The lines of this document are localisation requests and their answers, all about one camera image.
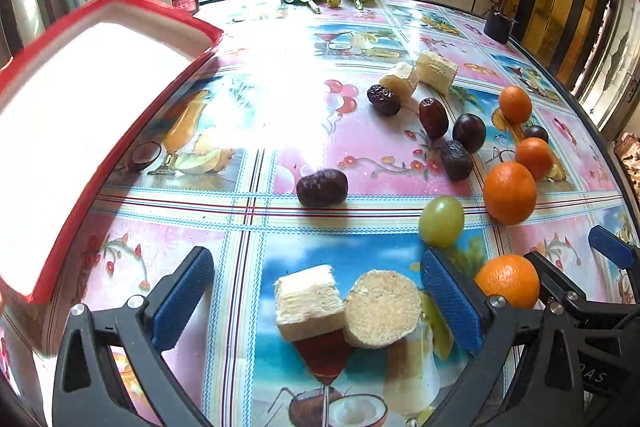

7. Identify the long sugarcane piece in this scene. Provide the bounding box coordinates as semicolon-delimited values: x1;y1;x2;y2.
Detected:
414;51;458;95

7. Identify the black small container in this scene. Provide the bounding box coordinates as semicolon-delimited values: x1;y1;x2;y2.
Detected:
483;0;515;44

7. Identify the large dark plum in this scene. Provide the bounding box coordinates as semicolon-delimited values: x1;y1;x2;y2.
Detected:
452;113;486;154

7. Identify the red white tray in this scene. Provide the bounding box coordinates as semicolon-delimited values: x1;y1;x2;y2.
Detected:
1;0;222;303

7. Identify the reddish brown date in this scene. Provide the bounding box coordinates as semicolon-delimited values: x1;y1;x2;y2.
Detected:
419;98;449;140

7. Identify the large orange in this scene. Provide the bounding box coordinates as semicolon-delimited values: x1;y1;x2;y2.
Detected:
483;161;537;225

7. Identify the small green fruit on leaves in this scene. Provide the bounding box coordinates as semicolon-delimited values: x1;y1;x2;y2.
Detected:
326;0;342;9

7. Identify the isolated red date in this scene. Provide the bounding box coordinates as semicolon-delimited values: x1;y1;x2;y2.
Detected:
296;169;348;208

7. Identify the sugarcane piece near dates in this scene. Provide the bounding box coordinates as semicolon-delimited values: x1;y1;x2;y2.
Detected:
380;62;419;103

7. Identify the small dark plum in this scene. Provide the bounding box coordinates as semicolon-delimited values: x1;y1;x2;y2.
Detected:
523;124;549;143

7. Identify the green grape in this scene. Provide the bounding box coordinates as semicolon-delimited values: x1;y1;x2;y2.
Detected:
418;196;464;248

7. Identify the dark date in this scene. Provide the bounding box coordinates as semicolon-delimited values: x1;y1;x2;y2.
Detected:
440;140;473;181
367;84;401;116

